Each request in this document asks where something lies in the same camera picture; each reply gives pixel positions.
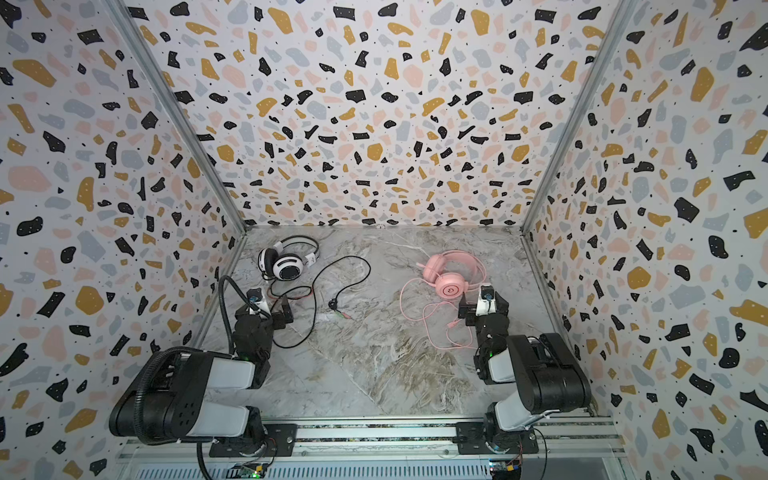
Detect left corner aluminium post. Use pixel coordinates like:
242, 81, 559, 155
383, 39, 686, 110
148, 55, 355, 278
102, 0, 247, 235

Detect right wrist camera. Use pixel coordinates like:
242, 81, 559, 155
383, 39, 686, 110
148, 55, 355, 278
475, 284, 497, 316

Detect pink headphones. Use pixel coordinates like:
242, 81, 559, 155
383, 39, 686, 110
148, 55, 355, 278
418, 250, 487, 300

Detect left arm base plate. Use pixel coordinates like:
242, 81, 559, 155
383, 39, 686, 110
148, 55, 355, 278
208, 423, 298, 459

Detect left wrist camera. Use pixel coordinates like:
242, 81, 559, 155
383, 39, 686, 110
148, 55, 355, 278
246, 287, 270, 315

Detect white black headphones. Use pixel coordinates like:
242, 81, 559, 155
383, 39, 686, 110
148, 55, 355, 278
257, 235, 319, 282

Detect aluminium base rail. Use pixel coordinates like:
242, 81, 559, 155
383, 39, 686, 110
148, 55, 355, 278
116, 415, 628, 480

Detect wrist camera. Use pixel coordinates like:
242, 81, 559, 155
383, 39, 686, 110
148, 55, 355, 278
475, 284, 497, 316
246, 287, 270, 315

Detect corner aluminium post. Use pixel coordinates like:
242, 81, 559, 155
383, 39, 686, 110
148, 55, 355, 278
102, 0, 247, 235
521, 0, 638, 236

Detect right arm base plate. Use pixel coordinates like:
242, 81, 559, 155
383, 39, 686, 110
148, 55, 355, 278
452, 422, 539, 455

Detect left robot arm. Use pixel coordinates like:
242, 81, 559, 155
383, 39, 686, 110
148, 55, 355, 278
108, 299, 293, 453

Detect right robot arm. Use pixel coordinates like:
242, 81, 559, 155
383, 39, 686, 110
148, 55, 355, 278
458, 285, 592, 453

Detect right corner aluminium post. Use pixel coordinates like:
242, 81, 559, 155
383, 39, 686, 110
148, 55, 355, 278
521, 0, 638, 236

